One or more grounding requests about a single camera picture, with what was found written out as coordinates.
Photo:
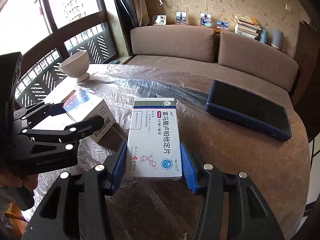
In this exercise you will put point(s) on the brown sofa cushion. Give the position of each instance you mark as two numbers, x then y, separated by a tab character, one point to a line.
183	41
257	59

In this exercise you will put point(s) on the right brown sofa cushion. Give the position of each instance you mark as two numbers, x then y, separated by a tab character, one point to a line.
257	59

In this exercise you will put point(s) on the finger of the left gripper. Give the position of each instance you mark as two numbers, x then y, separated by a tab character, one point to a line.
28	117
71	134

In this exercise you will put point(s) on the white wall switch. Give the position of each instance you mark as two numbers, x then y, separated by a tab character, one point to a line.
288	7

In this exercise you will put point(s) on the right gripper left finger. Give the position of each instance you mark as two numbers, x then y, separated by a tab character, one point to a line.
57	215

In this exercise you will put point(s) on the leftmost photo frame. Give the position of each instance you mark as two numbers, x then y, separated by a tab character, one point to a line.
159	20

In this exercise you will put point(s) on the white ceramic teacup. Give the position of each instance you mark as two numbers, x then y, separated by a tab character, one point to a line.
76	66

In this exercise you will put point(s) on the photo frame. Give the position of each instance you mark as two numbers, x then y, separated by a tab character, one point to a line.
181	17
159	20
222	25
205	19

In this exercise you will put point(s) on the teal cylinder vase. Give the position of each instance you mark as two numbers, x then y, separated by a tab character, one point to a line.
263	36

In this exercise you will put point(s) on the dark blue cased phone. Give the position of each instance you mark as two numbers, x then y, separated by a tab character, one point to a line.
247	109

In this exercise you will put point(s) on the left brown sofa cushion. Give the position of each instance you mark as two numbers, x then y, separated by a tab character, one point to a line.
183	41

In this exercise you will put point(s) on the brown sofa seat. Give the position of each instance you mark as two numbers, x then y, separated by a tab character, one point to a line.
216	71

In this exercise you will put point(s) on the beige curtain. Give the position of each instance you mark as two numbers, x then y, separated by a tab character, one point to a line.
132	14

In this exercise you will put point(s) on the blue white medicine box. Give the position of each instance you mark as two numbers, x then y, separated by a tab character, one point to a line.
80	105

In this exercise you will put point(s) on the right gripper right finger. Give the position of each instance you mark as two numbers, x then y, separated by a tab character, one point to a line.
249	215

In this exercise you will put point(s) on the person's left hand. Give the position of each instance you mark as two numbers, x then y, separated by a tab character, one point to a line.
7	179

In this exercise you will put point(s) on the black window railing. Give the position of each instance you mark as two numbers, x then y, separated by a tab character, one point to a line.
40	72

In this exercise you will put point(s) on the dark wooden cabinet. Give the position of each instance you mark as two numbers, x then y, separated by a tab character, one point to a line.
305	92

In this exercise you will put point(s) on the stack of books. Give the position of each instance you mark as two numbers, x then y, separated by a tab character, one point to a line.
247	26

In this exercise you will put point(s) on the grey cylinder speaker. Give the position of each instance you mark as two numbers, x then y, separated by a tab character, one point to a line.
277	38

